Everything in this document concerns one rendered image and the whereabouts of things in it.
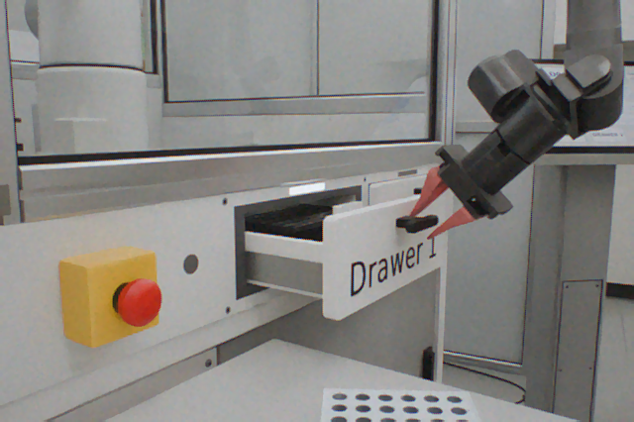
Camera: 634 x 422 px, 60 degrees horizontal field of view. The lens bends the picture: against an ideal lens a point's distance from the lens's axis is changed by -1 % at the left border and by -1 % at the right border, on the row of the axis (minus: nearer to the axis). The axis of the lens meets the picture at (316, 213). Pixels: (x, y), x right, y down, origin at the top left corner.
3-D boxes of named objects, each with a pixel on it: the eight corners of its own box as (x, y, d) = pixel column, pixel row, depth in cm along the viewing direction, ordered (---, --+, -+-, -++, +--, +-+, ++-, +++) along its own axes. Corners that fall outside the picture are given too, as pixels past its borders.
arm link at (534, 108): (560, 118, 56) (582, 133, 60) (524, 75, 59) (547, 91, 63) (508, 162, 59) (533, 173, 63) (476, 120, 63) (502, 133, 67)
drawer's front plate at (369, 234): (442, 265, 81) (445, 191, 80) (336, 322, 58) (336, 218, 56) (431, 263, 82) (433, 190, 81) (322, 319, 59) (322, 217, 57)
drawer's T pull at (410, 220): (439, 225, 69) (439, 214, 69) (413, 235, 63) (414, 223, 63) (412, 222, 71) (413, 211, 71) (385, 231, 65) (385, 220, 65)
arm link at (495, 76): (619, 68, 54) (618, 115, 61) (555, 3, 61) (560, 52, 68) (511, 132, 57) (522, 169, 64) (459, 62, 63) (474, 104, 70)
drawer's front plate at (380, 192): (445, 226, 114) (446, 172, 112) (376, 252, 90) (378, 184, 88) (436, 225, 115) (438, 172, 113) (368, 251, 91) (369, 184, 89)
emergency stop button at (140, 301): (167, 320, 47) (165, 275, 47) (129, 334, 44) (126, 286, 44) (146, 313, 49) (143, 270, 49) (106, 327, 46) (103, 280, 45)
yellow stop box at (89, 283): (165, 327, 50) (162, 251, 49) (96, 353, 44) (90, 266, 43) (131, 316, 53) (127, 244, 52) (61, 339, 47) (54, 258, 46)
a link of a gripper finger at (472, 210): (416, 205, 74) (468, 158, 69) (450, 248, 72) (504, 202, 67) (392, 211, 68) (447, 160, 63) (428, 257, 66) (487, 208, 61)
